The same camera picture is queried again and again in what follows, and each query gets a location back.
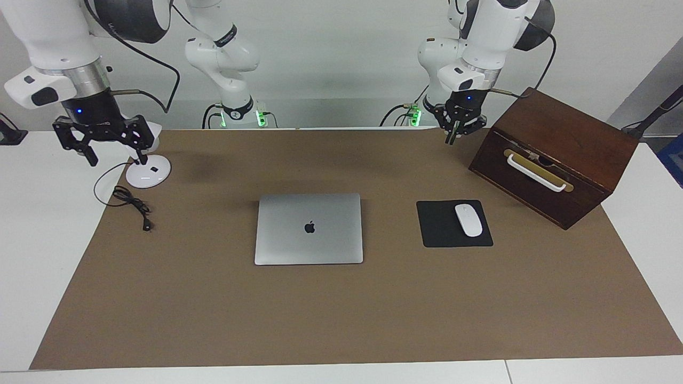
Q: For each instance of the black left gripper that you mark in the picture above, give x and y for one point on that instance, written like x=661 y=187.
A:
x=469 y=104

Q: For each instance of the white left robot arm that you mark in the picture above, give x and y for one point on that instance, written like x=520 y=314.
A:
x=491 y=32

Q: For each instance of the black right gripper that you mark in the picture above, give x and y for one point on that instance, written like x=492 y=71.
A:
x=90 y=109

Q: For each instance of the green-lit connector block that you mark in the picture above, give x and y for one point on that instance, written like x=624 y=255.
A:
x=261 y=116
x=413 y=114

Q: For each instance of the silver laptop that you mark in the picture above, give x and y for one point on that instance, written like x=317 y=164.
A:
x=309 y=229

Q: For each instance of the black mouse pad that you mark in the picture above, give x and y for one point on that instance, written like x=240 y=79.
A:
x=437 y=226

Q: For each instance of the black background stand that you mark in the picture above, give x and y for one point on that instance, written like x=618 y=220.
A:
x=656 y=112

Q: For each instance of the white desk lamp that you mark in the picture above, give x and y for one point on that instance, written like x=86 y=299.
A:
x=149 y=173

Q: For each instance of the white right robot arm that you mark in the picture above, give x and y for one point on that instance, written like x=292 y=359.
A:
x=224 y=53

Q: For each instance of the blue background object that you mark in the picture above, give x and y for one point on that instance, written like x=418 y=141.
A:
x=673 y=160

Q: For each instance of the brown table mat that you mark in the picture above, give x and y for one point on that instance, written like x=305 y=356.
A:
x=341 y=309

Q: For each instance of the dark brown wooden box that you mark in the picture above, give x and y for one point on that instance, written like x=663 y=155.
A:
x=587 y=154

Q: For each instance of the black background clamp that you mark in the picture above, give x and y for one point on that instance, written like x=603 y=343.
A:
x=10 y=134

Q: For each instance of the white computer mouse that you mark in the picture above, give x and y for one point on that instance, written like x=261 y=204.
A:
x=468 y=220

